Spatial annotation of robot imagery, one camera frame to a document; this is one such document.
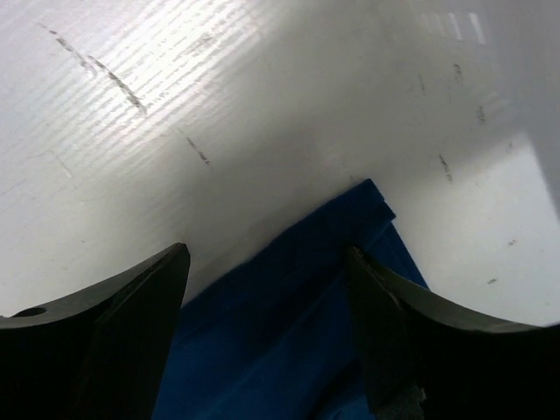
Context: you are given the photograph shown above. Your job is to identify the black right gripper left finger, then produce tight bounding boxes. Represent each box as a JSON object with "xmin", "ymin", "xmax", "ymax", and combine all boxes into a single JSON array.
[{"xmin": 1, "ymin": 243, "xmax": 189, "ymax": 419}]

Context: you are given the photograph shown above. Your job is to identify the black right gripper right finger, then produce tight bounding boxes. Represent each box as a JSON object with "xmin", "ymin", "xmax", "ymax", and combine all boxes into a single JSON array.
[{"xmin": 345, "ymin": 247, "xmax": 559, "ymax": 419}]

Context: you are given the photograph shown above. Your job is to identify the blue t shirt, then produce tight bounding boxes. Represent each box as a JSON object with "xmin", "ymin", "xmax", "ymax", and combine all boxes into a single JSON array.
[{"xmin": 153, "ymin": 180, "xmax": 424, "ymax": 419}]

